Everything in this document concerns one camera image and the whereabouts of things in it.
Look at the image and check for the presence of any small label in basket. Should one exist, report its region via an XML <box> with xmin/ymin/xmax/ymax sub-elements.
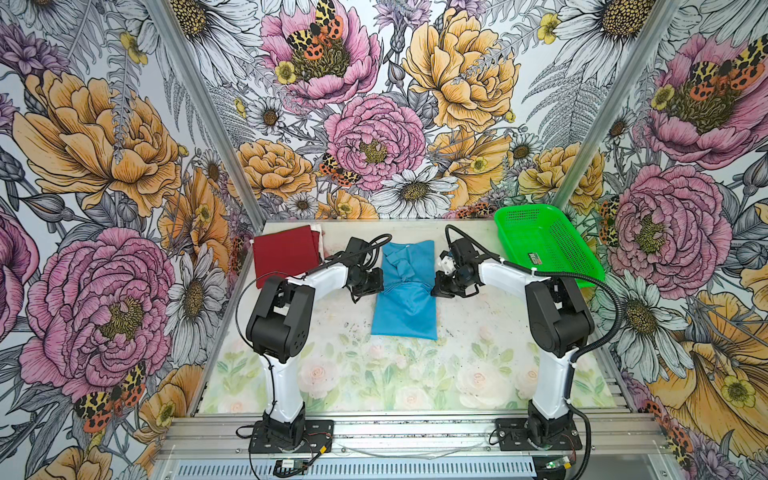
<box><xmin>528</xmin><ymin>252</ymin><xmax>543</xmax><ymax>265</ymax></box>

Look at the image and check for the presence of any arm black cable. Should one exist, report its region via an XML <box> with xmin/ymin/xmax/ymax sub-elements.
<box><xmin>233</xmin><ymin>232</ymin><xmax>394</xmax><ymax>421</ymax></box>
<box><xmin>443</xmin><ymin>224</ymin><xmax>625</xmax><ymax>480</ymax></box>

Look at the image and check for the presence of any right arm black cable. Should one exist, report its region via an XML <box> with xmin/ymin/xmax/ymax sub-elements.
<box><xmin>443</xmin><ymin>224</ymin><xmax>625</xmax><ymax>480</ymax></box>

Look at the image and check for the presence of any green plastic basket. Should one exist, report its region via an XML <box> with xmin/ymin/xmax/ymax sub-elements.
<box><xmin>493</xmin><ymin>204</ymin><xmax>605</xmax><ymax>281</ymax></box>

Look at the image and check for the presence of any aluminium front rail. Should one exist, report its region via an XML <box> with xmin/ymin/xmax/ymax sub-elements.
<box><xmin>158</xmin><ymin>409</ymin><xmax>669</xmax><ymax>460</ymax></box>

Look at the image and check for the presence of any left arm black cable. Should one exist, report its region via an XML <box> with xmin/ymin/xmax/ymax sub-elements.
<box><xmin>233</xmin><ymin>232</ymin><xmax>394</xmax><ymax>421</ymax></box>

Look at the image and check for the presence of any aluminium corner post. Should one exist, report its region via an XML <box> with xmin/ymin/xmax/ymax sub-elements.
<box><xmin>147</xmin><ymin>1</ymin><xmax>267</xmax><ymax>234</ymax></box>
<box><xmin>551</xmin><ymin>0</ymin><xmax>682</xmax><ymax>210</ymax></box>

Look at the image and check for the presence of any right aluminium corner post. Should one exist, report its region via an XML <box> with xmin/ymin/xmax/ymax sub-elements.
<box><xmin>551</xmin><ymin>0</ymin><xmax>682</xmax><ymax>210</ymax></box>

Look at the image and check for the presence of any left aluminium corner post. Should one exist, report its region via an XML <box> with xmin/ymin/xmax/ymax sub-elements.
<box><xmin>147</xmin><ymin>1</ymin><xmax>267</xmax><ymax>234</ymax></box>

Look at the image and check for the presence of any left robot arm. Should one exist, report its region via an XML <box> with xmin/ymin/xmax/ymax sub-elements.
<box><xmin>244</xmin><ymin>233</ymin><xmax>392</xmax><ymax>453</ymax></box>

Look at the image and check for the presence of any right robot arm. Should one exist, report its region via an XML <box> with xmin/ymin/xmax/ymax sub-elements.
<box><xmin>431</xmin><ymin>237</ymin><xmax>598</xmax><ymax>449</ymax></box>

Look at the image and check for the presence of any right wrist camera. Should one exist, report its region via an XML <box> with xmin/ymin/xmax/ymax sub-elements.
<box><xmin>436</xmin><ymin>251</ymin><xmax>456</xmax><ymax>276</ymax></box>

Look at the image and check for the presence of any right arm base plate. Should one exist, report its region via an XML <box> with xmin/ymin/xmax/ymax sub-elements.
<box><xmin>494</xmin><ymin>416</ymin><xmax>583</xmax><ymax>452</ymax></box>

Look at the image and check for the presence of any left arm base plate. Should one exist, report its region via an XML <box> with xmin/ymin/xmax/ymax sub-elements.
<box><xmin>248</xmin><ymin>417</ymin><xmax>335</xmax><ymax>454</ymax></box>

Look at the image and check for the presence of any white slotted cable duct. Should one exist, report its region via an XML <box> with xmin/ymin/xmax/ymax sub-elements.
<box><xmin>164</xmin><ymin>456</ymin><xmax>536</xmax><ymax>479</ymax></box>

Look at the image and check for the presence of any blue t-shirt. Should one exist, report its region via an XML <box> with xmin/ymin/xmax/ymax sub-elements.
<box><xmin>371</xmin><ymin>240</ymin><xmax>438</xmax><ymax>341</ymax></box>

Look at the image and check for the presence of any dark red folded t-shirt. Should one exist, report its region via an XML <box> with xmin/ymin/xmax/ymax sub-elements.
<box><xmin>252</xmin><ymin>226</ymin><xmax>320</xmax><ymax>289</ymax></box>

